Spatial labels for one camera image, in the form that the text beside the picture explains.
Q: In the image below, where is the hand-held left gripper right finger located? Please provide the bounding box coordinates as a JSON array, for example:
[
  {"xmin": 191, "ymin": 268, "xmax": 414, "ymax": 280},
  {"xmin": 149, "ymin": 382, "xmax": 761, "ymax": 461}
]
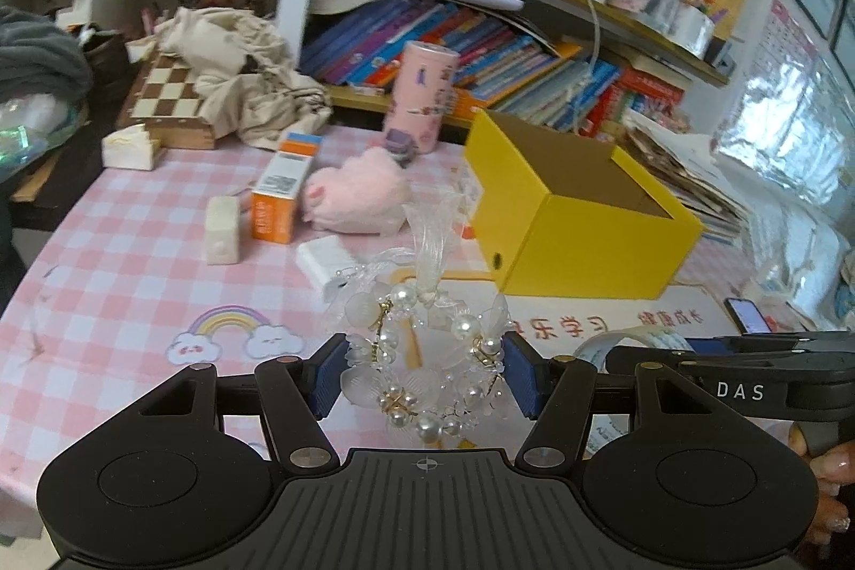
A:
[{"xmin": 502, "ymin": 333, "xmax": 722, "ymax": 474}]

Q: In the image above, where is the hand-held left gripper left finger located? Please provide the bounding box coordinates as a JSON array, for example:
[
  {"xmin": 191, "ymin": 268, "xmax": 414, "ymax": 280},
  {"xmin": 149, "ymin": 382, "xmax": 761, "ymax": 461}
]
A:
[{"xmin": 137, "ymin": 333, "xmax": 349, "ymax": 478}]

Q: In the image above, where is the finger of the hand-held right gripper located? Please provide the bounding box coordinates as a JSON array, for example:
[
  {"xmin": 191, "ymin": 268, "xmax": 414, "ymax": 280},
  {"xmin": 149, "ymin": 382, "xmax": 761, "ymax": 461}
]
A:
[{"xmin": 604, "ymin": 345, "xmax": 697, "ymax": 377}]

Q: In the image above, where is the white printed tape roll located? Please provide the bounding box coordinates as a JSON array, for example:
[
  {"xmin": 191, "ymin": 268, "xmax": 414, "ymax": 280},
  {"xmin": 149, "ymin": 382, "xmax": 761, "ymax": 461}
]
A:
[{"xmin": 571, "ymin": 328, "xmax": 692, "ymax": 371}]

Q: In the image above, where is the pearl flower bracelet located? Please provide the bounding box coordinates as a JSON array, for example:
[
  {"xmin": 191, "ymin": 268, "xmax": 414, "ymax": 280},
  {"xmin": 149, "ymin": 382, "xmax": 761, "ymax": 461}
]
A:
[{"xmin": 324, "ymin": 189, "xmax": 515, "ymax": 447}]

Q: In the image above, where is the small white box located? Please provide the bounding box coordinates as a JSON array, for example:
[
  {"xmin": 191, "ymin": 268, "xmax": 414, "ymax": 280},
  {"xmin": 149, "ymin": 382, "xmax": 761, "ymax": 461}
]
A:
[{"xmin": 296, "ymin": 236, "xmax": 355, "ymax": 287}]

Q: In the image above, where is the yellow cardboard box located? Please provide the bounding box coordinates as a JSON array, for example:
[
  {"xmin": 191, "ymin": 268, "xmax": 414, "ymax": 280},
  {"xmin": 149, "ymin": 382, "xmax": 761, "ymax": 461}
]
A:
[{"xmin": 463, "ymin": 109, "xmax": 704, "ymax": 300}]

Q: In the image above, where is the white eraser block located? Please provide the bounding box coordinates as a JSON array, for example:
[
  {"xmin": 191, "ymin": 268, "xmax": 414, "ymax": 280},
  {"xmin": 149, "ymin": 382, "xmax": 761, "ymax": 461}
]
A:
[{"xmin": 204, "ymin": 196, "xmax": 243, "ymax": 266}]

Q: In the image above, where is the pink plush heart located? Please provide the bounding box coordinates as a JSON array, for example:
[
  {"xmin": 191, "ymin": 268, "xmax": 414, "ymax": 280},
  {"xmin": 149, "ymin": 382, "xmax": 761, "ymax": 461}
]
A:
[{"xmin": 300, "ymin": 148, "xmax": 410, "ymax": 237}]

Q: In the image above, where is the orange white carton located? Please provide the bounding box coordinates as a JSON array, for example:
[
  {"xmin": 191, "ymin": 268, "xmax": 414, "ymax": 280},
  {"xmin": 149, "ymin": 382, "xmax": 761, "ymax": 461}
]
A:
[{"xmin": 250, "ymin": 131, "xmax": 325, "ymax": 245}]

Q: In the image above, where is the blue purple toy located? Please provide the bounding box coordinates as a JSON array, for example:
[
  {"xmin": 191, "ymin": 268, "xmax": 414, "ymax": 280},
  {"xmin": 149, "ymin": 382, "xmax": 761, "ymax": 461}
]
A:
[{"xmin": 385, "ymin": 129, "xmax": 418, "ymax": 168}]

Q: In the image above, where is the person's right hand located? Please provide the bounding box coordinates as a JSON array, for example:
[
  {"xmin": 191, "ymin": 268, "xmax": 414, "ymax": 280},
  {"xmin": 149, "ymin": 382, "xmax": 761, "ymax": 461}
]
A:
[{"xmin": 788, "ymin": 424, "xmax": 855, "ymax": 548}]

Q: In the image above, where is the dark smartphone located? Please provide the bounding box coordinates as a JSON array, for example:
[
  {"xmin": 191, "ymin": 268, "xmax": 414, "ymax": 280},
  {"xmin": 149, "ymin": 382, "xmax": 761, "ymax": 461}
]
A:
[{"xmin": 725, "ymin": 296, "xmax": 776, "ymax": 336}]

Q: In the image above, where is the stack of papers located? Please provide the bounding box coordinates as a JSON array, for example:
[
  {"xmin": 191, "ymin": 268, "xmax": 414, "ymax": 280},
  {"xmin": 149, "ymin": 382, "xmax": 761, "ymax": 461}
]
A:
[{"xmin": 624, "ymin": 112, "xmax": 749, "ymax": 244}]

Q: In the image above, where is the pink checked tablecloth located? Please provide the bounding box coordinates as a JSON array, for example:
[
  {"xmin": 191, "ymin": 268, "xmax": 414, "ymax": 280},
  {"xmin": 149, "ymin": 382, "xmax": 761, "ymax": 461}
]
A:
[{"xmin": 0, "ymin": 126, "xmax": 803, "ymax": 537}]

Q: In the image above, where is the pink cylinder tumbler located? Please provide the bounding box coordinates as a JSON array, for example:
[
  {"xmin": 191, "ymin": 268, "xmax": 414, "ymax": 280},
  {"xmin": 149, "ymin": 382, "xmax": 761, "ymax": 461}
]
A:
[{"xmin": 382, "ymin": 41, "xmax": 460, "ymax": 153}]

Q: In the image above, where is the row of colourful books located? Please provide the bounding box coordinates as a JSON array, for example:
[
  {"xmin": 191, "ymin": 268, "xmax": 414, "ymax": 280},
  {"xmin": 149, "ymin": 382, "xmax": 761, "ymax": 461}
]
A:
[{"xmin": 300, "ymin": 0, "xmax": 689, "ymax": 137}]

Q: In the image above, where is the wooden chessboard box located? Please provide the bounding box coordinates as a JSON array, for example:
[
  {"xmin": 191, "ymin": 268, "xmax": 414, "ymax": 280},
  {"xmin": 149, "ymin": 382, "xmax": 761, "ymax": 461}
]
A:
[{"xmin": 116, "ymin": 45, "xmax": 218, "ymax": 150}]

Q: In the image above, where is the beige cloth bag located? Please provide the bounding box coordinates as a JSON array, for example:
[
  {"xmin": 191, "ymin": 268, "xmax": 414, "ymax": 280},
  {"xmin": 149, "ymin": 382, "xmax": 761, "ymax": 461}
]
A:
[{"xmin": 153, "ymin": 7, "xmax": 333, "ymax": 150}]

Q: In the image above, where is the iridescent plastic bag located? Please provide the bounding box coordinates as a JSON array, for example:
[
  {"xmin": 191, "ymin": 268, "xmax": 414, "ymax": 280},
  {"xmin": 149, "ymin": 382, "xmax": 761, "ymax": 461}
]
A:
[{"xmin": 0, "ymin": 96, "xmax": 88, "ymax": 184}]

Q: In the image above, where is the black bag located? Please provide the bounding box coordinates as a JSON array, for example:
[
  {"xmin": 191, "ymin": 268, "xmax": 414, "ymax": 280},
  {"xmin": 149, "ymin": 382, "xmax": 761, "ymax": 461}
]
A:
[{"xmin": 80, "ymin": 29, "xmax": 135, "ymax": 97}]

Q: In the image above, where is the grey cloth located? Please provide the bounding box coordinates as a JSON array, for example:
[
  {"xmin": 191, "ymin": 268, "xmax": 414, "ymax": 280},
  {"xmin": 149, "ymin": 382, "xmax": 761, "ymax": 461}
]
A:
[{"xmin": 0, "ymin": 5, "xmax": 91, "ymax": 107}]

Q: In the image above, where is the white charging cable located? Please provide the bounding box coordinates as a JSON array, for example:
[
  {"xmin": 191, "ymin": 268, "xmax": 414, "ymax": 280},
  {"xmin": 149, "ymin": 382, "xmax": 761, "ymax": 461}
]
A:
[{"xmin": 541, "ymin": 0, "xmax": 602, "ymax": 134}]

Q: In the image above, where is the pink wall calendar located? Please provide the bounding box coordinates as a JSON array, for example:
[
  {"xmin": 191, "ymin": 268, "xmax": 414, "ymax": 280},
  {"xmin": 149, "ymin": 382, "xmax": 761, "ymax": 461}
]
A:
[{"xmin": 768, "ymin": 0, "xmax": 819, "ymax": 77}]

